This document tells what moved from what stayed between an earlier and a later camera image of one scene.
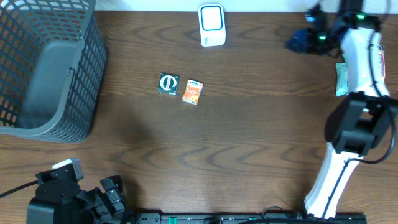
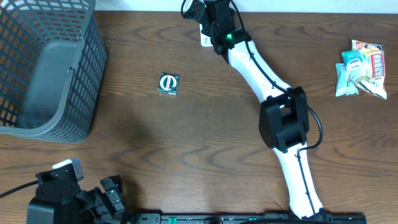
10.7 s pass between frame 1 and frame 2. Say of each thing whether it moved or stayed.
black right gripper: moved
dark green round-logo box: stayed
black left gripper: stayed
